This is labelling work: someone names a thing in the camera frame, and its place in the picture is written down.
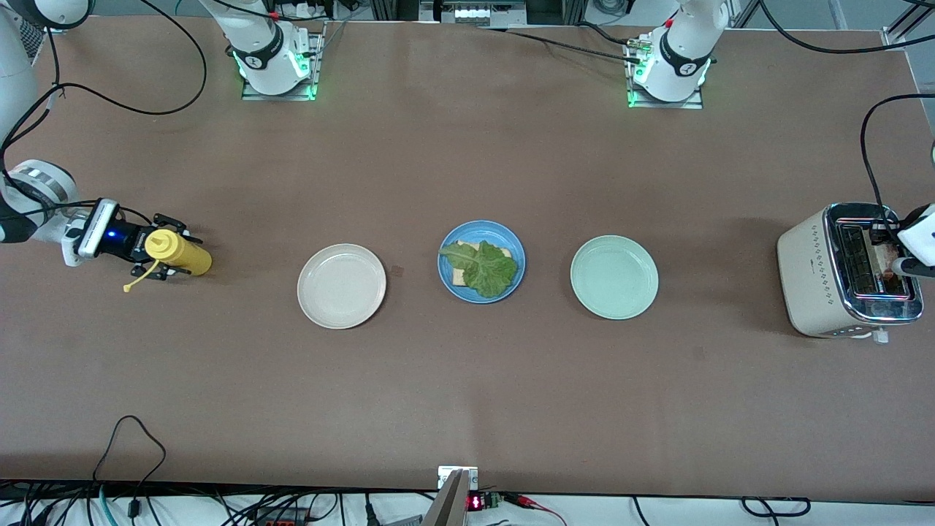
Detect yellow mustard squeeze bottle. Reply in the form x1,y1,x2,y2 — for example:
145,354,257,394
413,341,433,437
123,228,213,294

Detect toasted bread slice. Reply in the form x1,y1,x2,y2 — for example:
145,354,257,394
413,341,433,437
452,239,512,286
879,243,905,282

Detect green lettuce leaf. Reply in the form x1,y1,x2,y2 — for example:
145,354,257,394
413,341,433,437
438,241,519,299

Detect beige round plate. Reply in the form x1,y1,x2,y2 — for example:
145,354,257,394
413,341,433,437
297,243,387,330

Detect light green round plate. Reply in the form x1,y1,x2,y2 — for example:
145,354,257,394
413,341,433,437
570,235,660,321

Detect blue round plate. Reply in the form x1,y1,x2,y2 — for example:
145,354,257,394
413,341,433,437
437,220,527,305

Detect cream and chrome toaster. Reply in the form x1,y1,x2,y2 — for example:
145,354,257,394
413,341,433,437
776,203,924,344

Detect metal box with white lights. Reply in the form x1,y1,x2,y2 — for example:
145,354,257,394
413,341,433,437
420,0,527,27

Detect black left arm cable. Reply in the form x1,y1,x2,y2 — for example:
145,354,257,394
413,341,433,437
760,0,935,229

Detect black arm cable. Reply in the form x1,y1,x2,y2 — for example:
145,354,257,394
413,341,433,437
0,0,207,213
760,0,935,229

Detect thin black looped cable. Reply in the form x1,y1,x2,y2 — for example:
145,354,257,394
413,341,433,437
91,415,167,505

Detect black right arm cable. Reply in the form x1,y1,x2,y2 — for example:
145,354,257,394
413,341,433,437
0,0,207,213

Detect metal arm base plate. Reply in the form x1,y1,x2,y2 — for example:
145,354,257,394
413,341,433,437
241,22,326,102
627,88,703,110

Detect black cable bundle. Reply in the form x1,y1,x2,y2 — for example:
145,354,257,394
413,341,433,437
0,479,439,526

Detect coiled black cable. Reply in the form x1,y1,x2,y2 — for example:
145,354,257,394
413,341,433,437
741,497,812,518

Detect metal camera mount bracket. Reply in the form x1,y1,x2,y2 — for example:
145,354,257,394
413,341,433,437
422,465,479,526

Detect black base power cable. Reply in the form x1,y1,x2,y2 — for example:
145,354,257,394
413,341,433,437
475,22,647,66

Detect red clip lead wires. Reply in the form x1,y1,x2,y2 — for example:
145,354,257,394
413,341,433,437
503,493,569,526

